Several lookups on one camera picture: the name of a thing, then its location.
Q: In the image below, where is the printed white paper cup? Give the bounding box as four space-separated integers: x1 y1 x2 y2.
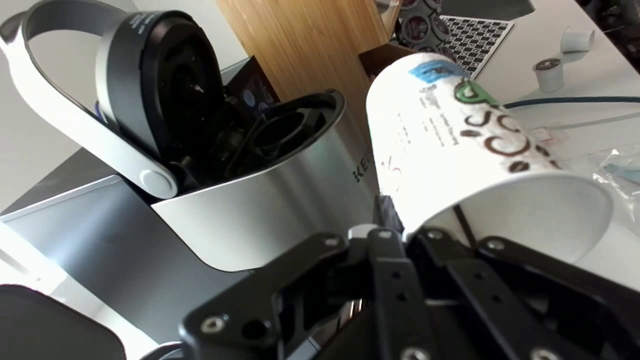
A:
364 51 615 266

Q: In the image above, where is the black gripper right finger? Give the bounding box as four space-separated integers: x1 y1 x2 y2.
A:
406 228 640 360

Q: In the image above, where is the black coffee pod carousel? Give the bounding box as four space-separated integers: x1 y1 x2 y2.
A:
396 0 455 49

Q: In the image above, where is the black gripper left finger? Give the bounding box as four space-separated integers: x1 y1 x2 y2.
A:
177 194 427 360

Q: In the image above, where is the black white calibration board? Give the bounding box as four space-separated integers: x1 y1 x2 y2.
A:
435 13 515 79

